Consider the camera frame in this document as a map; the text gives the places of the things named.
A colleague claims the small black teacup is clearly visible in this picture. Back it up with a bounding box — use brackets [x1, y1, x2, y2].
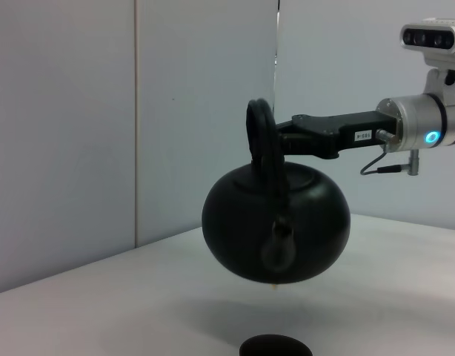
[239, 333, 315, 356]

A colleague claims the black round teapot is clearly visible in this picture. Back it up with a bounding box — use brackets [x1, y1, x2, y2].
[201, 97, 352, 287]

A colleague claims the silver camera mount bracket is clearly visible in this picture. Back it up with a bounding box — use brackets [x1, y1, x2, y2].
[422, 67, 455, 98]

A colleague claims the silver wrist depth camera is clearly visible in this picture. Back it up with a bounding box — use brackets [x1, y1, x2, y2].
[399, 17, 455, 72]

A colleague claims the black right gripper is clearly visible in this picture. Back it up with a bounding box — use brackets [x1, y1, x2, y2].
[274, 110, 398, 161]

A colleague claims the right gripper cable with plug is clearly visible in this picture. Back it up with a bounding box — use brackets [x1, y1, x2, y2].
[359, 149, 422, 178]

